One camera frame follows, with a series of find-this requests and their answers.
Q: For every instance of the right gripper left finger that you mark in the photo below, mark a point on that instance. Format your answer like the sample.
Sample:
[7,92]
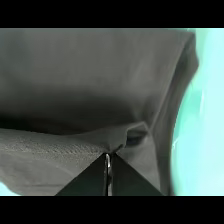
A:
[89,181]

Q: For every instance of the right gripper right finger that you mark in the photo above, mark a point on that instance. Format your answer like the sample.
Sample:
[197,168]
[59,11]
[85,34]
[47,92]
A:
[130,181]

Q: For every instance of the grey garment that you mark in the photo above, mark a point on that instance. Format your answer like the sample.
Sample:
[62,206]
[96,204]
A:
[83,80]

